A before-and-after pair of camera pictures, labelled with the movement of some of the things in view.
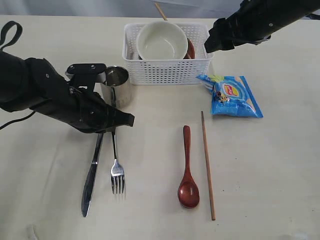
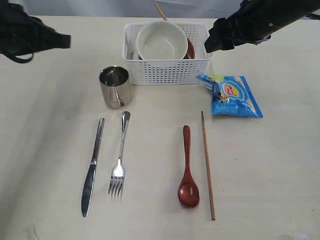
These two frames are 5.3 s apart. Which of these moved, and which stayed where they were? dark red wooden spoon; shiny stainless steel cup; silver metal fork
Moved: silver metal fork
Stayed: dark red wooden spoon; shiny stainless steel cup
